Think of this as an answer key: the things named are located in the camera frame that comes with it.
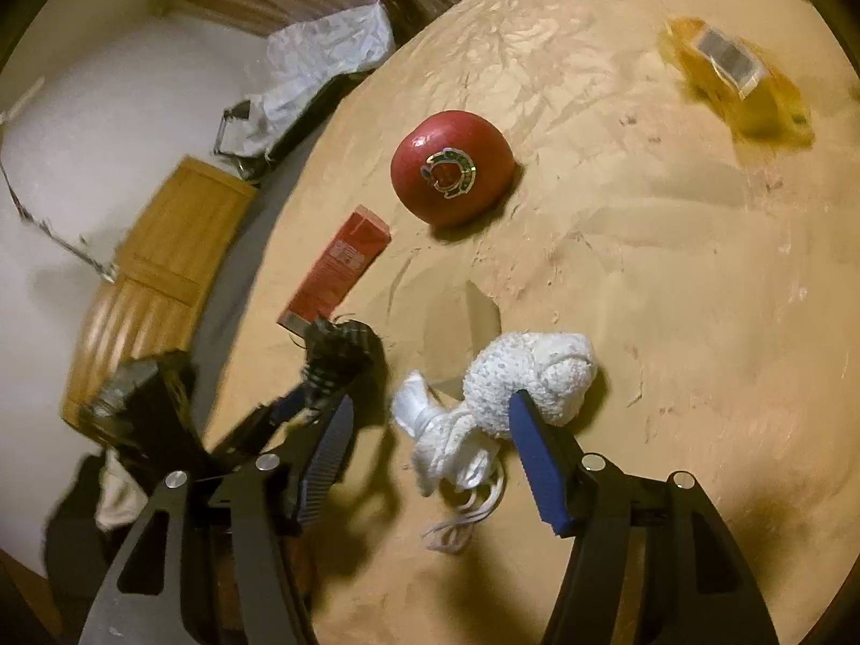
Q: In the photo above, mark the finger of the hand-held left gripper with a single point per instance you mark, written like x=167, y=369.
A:
x=306, y=433
x=255, y=426

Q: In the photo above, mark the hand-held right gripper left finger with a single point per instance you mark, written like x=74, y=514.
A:
x=329, y=457

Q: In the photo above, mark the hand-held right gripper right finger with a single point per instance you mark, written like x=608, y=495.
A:
x=537, y=470

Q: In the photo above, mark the black plaid cloth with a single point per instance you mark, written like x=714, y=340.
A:
x=342, y=349

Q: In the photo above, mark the white knitted sock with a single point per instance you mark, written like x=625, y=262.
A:
x=531, y=369

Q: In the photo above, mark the white face mask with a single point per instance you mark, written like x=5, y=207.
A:
x=430, y=430

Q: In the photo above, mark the wooden cabinet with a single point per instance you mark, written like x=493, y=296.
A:
x=154, y=269

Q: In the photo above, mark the red carton box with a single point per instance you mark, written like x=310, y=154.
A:
x=336, y=262

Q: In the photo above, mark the red pomegranate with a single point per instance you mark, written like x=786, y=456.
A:
x=416, y=195

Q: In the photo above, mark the crumpled plastic sheet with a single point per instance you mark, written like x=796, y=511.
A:
x=322, y=54

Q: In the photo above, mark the yellow plastic wrapper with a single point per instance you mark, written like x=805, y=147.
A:
x=772, y=107

